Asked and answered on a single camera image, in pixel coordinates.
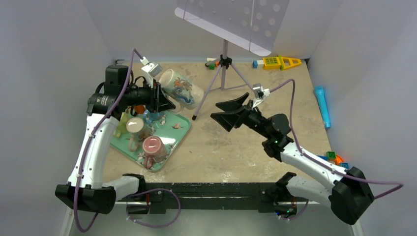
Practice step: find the blue white toy block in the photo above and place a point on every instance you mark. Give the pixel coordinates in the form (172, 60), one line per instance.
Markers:
(258, 64)

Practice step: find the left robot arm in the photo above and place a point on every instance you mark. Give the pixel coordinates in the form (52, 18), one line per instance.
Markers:
(85, 189)

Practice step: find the orange mug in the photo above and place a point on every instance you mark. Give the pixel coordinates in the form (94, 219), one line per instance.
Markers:
(140, 109)

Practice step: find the small toy blocks pile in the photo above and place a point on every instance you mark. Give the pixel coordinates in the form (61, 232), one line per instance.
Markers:
(333, 158)

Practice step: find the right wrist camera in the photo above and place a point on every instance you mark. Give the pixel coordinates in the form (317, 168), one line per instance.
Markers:
(260, 94)

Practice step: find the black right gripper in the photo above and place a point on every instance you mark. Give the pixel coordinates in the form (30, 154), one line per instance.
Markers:
(227, 120)

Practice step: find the blue butterfly mug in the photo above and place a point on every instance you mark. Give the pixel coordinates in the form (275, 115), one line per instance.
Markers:
(149, 117)

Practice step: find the pink skull mug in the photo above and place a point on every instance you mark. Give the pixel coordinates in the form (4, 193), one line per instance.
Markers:
(154, 151)

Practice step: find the white music stand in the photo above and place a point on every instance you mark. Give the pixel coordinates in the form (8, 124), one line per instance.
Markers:
(250, 24)

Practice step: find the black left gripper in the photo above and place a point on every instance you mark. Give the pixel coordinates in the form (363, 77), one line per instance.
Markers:
(157, 101)

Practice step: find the yellow toy grid block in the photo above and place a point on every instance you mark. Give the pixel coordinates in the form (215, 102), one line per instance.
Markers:
(271, 63)

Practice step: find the cream coral shell mug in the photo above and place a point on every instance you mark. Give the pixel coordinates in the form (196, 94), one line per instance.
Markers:
(138, 131)

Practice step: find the yellow green toy ramp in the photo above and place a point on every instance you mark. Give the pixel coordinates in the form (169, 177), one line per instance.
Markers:
(288, 63)

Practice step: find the lime green mug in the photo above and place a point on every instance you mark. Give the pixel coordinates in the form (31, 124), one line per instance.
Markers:
(121, 127)

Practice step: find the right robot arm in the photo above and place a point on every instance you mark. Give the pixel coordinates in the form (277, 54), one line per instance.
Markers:
(345, 191)

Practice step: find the blue toy flashlight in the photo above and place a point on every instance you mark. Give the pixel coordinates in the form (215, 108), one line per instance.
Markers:
(321, 99)

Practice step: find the cream dragon mug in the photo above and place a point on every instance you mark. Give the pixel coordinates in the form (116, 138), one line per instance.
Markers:
(186, 93)

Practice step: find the green floral tray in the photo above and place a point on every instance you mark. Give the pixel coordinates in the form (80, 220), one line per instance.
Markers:
(171, 129)

